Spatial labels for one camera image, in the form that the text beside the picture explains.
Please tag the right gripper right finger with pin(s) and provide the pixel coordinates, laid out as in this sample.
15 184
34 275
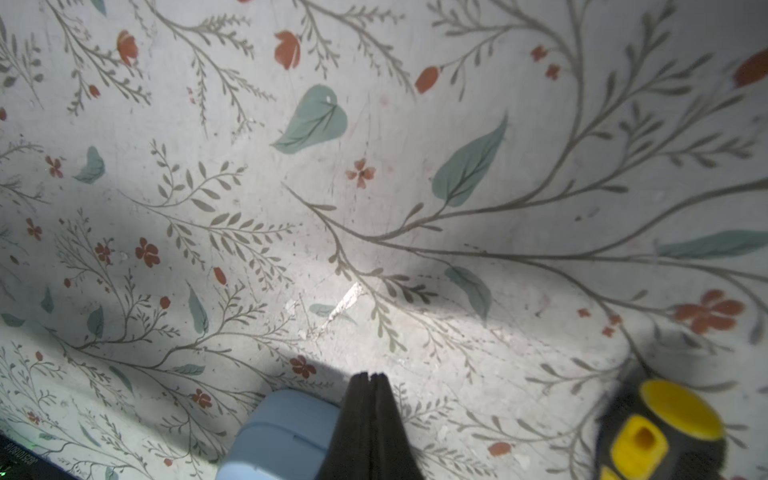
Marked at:
390 452

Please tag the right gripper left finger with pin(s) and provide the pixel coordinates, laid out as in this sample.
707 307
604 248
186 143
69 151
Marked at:
348 455

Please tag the light blue alarm clock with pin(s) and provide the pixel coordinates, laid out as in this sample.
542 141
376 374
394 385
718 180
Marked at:
286 437

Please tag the black yellow screwdriver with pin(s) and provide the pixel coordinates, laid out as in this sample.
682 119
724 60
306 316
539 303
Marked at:
657 428

